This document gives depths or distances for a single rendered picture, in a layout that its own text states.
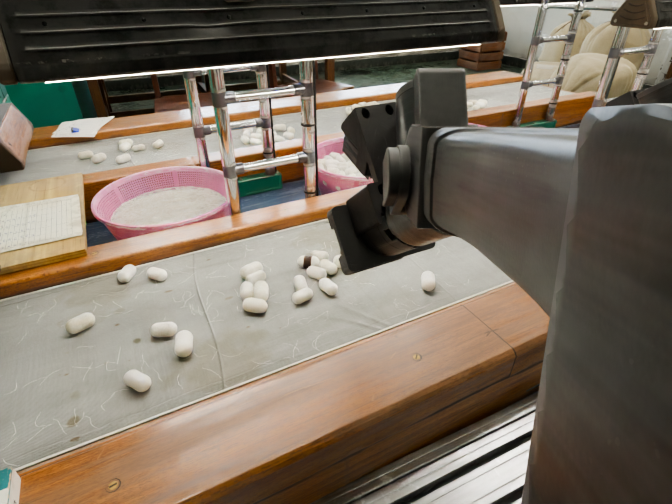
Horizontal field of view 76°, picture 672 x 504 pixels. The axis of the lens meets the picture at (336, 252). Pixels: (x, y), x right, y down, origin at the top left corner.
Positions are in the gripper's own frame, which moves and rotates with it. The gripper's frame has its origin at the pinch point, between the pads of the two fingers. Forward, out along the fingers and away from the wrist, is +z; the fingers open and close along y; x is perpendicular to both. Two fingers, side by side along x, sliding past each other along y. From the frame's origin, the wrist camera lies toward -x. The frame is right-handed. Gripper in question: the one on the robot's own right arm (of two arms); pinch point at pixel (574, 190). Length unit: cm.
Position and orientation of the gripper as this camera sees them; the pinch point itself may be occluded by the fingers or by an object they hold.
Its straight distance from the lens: 83.2
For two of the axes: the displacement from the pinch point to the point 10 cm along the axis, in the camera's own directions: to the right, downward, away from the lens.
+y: -8.9, 2.5, -3.8
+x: 2.9, 9.6, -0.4
